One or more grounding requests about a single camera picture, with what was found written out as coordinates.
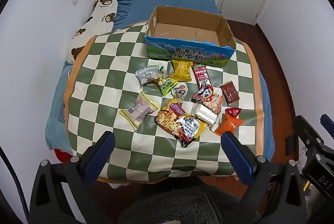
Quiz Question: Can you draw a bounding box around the yellow chips packet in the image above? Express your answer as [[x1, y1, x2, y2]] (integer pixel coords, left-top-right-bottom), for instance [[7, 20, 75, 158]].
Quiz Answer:
[[171, 59, 194, 81]]

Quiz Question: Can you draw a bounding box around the grey white snack packet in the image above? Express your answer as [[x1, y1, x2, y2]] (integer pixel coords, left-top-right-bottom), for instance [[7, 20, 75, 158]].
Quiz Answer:
[[135, 65, 161, 86]]

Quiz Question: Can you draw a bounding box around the printed cardboard box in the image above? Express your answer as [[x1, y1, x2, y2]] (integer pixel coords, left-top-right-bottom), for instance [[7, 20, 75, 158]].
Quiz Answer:
[[144, 6, 237, 68]]

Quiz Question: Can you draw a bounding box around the white bear print pillow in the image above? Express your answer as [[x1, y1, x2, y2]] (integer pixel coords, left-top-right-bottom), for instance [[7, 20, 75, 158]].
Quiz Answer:
[[65, 0, 118, 65]]

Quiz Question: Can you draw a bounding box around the instant noodle packet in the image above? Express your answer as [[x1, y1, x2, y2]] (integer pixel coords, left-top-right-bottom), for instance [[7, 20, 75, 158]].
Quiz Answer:
[[155, 99, 208, 148]]

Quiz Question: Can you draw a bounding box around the black cable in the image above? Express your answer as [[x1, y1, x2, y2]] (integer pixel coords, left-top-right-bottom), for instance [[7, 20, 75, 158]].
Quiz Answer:
[[0, 146, 29, 224]]

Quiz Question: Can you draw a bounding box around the yellow clear snack packet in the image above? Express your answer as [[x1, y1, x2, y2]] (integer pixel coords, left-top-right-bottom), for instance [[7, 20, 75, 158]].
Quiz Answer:
[[119, 92, 159, 131]]

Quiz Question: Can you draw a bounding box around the blue bedsheet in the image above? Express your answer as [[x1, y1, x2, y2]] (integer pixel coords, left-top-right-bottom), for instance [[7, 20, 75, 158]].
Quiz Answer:
[[45, 0, 276, 159]]

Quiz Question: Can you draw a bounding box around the panda print snack packet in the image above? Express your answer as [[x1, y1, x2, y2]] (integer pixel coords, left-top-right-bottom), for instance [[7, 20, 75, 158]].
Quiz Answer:
[[192, 84, 224, 115]]

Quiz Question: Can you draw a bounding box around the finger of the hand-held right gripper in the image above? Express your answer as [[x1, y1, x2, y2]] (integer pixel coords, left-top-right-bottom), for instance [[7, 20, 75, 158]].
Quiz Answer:
[[292, 116, 325, 153], [320, 114, 334, 133]]

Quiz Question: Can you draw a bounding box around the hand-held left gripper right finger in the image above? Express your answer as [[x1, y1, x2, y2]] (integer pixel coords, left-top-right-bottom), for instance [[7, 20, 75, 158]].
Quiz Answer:
[[220, 131, 307, 224]]

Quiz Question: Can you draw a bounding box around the dark red snack packet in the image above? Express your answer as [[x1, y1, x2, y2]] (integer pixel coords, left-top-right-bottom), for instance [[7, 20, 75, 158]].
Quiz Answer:
[[220, 81, 240, 106]]

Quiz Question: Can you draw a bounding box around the long red snack packet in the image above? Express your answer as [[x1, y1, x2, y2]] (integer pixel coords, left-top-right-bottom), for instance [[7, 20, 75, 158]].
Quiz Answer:
[[191, 63, 212, 90]]

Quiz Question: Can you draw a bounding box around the red object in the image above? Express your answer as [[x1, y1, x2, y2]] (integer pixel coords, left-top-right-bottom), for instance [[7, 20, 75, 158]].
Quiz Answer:
[[53, 148, 75, 163]]

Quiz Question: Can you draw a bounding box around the small red snack packet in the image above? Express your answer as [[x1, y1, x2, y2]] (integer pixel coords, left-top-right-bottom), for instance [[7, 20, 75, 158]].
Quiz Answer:
[[225, 107, 242, 118]]

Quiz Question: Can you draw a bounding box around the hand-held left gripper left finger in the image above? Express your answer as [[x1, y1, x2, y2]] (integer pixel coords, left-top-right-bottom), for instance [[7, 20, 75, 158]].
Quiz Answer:
[[29, 131, 116, 224]]

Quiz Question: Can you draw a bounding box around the white wafer packet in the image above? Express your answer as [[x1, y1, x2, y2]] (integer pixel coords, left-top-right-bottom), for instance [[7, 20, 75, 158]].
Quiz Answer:
[[191, 103, 218, 126]]

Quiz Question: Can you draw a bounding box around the orange snack packet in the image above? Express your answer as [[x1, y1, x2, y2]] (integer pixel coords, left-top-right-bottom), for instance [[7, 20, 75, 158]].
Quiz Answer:
[[214, 112, 244, 137]]

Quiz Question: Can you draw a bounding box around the small white green snack packet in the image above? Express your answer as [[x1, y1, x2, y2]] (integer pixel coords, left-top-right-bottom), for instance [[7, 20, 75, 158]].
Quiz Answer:
[[171, 83, 189, 100]]

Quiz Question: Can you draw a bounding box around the green white checkered mat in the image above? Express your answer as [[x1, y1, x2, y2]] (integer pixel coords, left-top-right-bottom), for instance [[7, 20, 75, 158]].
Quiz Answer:
[[64, 21, 265, 184]]

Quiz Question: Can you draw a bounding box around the green candy packet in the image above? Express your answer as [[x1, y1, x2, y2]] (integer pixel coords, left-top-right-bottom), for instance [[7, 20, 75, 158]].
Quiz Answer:
[[157, 67, 179, 96]]

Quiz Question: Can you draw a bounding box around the dark grey fuzzy clothing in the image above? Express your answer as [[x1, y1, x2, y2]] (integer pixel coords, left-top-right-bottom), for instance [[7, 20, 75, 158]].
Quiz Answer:
[[119, 185, 261, 224]]

